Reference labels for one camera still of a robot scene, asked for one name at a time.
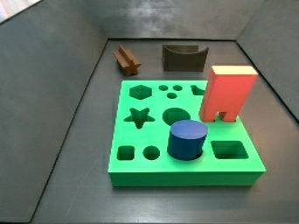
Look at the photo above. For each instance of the blue cylinder block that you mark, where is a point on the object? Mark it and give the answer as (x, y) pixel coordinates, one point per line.
(186, 140)

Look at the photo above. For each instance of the green shape sorter board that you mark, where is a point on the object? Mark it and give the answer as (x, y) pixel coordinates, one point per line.
(151, 104)

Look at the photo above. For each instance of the dark grey curved fixture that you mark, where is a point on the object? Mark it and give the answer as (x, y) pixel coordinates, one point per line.
(183, 58)

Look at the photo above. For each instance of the brown star prism block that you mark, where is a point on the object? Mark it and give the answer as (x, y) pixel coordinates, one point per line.
(127, 60)

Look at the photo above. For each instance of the red arch block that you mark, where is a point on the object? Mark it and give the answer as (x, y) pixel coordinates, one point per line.
(230, 83)

